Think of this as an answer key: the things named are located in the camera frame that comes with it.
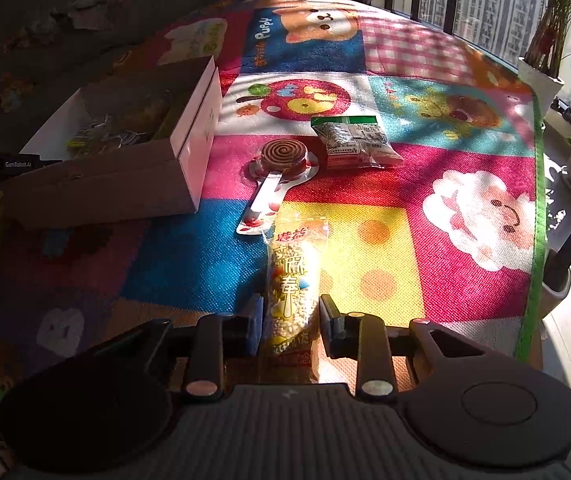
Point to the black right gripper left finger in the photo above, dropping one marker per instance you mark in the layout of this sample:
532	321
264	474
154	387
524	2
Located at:
216	339

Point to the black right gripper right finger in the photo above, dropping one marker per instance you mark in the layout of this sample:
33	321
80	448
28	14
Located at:
362	338

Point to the yellow puffed rice snack bag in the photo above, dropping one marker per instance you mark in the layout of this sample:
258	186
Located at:
294	248

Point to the white cardboard box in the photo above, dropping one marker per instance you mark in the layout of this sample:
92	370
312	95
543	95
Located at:
126	147

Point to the packaged bread loaf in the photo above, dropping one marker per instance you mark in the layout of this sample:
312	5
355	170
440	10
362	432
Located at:
144	117

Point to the newspaper print snack packet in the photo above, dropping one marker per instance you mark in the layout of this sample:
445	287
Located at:
99	137

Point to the colourful cartoon play mat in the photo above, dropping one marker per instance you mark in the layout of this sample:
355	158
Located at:
455	235

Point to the swirl lollipop on card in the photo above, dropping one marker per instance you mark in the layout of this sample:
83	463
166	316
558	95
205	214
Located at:
281	165

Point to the green topped snack packet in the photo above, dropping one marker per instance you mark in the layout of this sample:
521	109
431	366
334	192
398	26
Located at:
355	142

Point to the black chair leg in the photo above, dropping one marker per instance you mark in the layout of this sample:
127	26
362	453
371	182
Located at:
557	268

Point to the green potted plant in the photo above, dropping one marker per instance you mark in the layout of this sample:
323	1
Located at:
540	66

